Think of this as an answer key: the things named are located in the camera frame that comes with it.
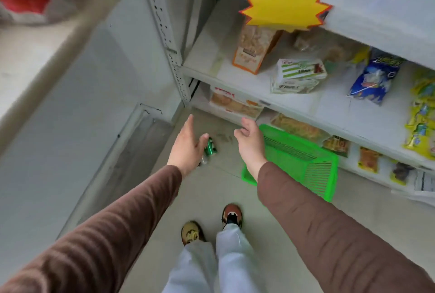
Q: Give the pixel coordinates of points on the yellow left shoe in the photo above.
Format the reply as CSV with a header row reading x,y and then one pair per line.
x,y
192,233

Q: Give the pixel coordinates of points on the yellow starburst tag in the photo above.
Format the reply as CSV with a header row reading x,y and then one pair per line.
x,y
285,5

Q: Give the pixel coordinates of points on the red right shoe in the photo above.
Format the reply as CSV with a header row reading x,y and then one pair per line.
x,y
232,214

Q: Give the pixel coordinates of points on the clear pastry bag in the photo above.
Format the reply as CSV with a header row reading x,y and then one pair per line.
x,y
340,54

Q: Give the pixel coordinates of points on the person's left leg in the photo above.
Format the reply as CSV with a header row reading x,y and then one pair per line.
x,y
190,269

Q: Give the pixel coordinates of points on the person's right hand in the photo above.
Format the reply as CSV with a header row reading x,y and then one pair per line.
x,y
253,148

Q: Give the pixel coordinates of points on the small yellow snack packet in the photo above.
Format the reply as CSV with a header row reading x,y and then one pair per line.
x,y
362,55

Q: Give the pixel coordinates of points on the green plastic basket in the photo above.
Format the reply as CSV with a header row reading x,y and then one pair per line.
x,y
289,167

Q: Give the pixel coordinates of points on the person's leg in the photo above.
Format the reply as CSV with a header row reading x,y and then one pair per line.
x,y
238,262
190,269

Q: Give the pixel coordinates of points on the dark snack packet yellow label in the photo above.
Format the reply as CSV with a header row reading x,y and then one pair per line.
x,y
401,173

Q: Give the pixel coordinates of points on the blue snack bag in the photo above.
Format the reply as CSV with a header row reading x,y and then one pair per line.
x,y
374,80

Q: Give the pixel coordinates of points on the large fish crisp bag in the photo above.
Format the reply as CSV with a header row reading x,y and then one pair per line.
x,y
234,104
299,127

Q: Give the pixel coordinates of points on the orange snack packet yellow label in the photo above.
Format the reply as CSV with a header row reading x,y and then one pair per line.
x,y
369,160

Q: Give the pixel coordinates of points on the green 7up can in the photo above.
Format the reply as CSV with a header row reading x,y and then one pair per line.
x,y
210,147

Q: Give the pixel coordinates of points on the person's right forearm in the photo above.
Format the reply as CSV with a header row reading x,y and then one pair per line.
x,y
340,238

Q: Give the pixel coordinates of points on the person's right leg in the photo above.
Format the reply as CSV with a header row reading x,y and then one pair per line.
x,y
238,262

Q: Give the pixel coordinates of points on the person's left forearm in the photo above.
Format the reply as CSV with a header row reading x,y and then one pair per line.
x,y
91,248

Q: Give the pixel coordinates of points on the yellow rice cracker packet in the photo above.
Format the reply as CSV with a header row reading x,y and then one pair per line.
x,y
336,146

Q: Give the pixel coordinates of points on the person's left hand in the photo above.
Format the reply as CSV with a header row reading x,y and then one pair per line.
x,y
185,150

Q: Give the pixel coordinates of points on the green white snack box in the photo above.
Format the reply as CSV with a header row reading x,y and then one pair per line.
x,y
299,76

